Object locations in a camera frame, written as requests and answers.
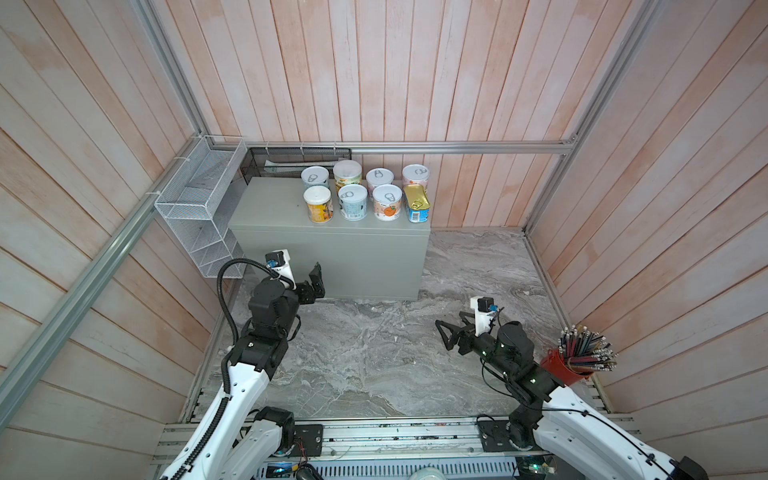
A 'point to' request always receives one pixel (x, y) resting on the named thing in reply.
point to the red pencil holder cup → (555, 363)
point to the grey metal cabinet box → (368, 258)
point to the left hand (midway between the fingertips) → (304, 273)
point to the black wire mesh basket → (288, 161)
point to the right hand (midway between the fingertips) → (449, 317)
